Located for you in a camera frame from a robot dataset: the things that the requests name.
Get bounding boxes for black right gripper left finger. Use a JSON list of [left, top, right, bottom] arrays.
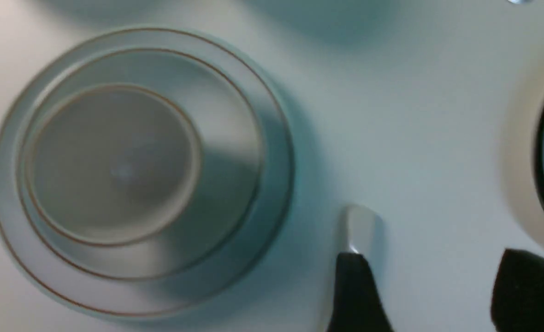
[[326, 252, 393, 332]]

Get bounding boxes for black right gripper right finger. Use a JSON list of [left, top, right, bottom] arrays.
[[491, 249, 544, 332]]

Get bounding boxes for white ceramic soup spoon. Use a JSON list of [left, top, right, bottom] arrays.
[[338, 204, 386, 268]]

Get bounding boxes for white bowl with thin rim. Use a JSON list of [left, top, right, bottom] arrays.
[[18, 48, 263, 281]]

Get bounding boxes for plain white cup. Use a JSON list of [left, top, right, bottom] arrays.
[[23, 84, 204, 247]]

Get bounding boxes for black-rimmed white bowl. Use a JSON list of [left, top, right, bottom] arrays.
[[503, 44, 544, 259]]

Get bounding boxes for large white plate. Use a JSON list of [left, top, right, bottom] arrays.
[[0, 27, 294, 320]]

